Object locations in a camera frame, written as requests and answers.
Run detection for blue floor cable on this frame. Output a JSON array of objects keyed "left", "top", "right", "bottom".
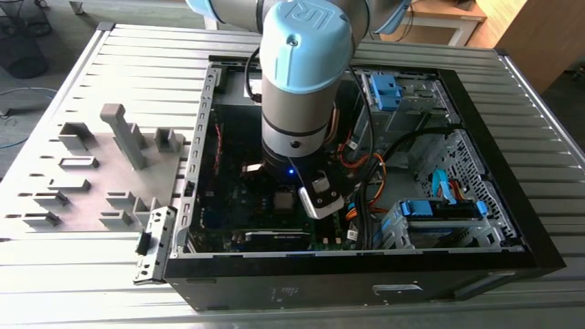
[{"left": 0, "top": 87, "right": 60, "bottom": 150}]

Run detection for grey drive cage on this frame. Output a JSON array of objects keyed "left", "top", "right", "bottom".
[{"left": 353, "top": 70, "right": 461, "bottom": 162}]

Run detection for red disk wire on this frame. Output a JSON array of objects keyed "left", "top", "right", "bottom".
[{"left": 449, "top": 180, "right": 466, "bottom": 204}]

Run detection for blue plastic drive bracket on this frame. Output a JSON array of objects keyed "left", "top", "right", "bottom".
[{"left": 369, "top": 73, "right": 403, "bottom": 113}]

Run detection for grey disk bay cage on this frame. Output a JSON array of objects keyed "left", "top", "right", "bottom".
[{"left": 370, "top": 199, "right": 519, "bottom": 252}]

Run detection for wooden cabinet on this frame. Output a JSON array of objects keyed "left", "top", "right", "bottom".
[{"left": 474, "top": 0, "right": 585, "bottom": 95}]

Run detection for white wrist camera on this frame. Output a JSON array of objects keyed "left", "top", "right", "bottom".
[{"left": 295, "top": 169, "right": 347, "bottom": 220}]

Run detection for black hard disk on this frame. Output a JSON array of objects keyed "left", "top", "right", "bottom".
[{"left": 431, "top": 202, "right": 477, "bottom": 220}]

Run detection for wooden desk white legs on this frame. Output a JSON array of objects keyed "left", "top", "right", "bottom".
[{"left": 199, "top": 0, "right": 487, "bottom": 47}]

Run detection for blue disk carrier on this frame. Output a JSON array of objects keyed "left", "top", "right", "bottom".
[{"left": 398, "top": 199, "right": 487, "bottom": 220}]

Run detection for black camera cable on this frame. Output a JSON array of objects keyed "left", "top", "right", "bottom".
[{"left": 243, "top": 46, "right": 265, "bottom": 103}]

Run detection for thin red wire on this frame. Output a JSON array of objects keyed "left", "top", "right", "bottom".
[{"left": 207, "top": 121, "right": 225, "bottom": 197}]

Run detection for black round bin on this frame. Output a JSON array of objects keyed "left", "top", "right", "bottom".
[{"left": 0, "top": 16, "right": 50, "bottom": 80}]

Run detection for green motherboard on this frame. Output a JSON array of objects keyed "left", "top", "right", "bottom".
[{"left": 193, "top": 150, "right": 362, "bottom": 253}]

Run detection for black graphics card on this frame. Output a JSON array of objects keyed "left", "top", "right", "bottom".
[{"left": 230, "top": 229, "right": 313, "bottom": 254}]

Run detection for black open PC case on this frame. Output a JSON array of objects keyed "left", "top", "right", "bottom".
[{"left": 132, "top": 53, "right": 567, "bottom": 313}]

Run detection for grey power supply unit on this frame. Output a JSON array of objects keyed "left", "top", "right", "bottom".
[{"left": 211, "top": 72, "right": 265, "bottom": 151}]

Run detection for grey white wire bundle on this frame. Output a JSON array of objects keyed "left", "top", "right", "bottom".
[{"left": 345, "top": 180, "right": 366, "bottom": 200}]

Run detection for grey parts rack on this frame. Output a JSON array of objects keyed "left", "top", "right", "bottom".
[{"left": 1, "top": 102, "right": 193, "bottom": 234}]

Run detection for blue disk wire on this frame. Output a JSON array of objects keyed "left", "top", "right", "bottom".
[{"left": 430, "top": 169, "right": 454, "bottom": 205}]

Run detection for black cable bundle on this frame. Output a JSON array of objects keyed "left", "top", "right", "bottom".
[{"left": 353, "top": 125, "right": 461, "bottom": 250}]

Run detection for orange yellow wire bundle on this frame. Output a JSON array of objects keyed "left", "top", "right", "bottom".
[{"left": 335, "top": 143, "right": 389, "bottom": 221}]

